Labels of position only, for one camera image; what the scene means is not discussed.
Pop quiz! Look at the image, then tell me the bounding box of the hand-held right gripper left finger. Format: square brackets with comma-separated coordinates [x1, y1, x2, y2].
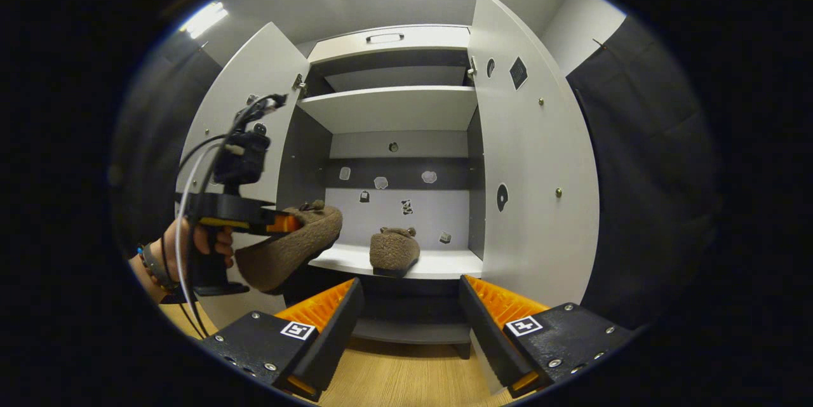
[196, 277, 365, 403]

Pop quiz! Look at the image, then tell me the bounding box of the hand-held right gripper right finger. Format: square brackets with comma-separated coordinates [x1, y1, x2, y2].
[459, 274, 636, 400]

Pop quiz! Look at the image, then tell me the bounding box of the brown fuzzy slipper shoe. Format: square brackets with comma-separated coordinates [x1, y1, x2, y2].
[370, 227, 421, 277]
[235, 199, 344, 295]

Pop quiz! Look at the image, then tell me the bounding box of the white cabinet door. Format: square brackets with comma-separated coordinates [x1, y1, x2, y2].
[467, 0, 601, 395]
[177, 22, 312, 331]

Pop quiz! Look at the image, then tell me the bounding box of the white shoe cabinet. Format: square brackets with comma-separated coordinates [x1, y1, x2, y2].
[279, 25, 487, 360]

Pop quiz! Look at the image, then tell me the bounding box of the ceiling light panel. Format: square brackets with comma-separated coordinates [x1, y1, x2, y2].
[179, 1, 229, 39]

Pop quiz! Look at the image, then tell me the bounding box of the left gripper cable bundle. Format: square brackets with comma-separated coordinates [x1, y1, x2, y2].
[175, 95, 286, 339]

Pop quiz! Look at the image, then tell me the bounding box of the dark wrist bracelet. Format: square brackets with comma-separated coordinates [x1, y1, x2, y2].
[138, 242, 182, 290]

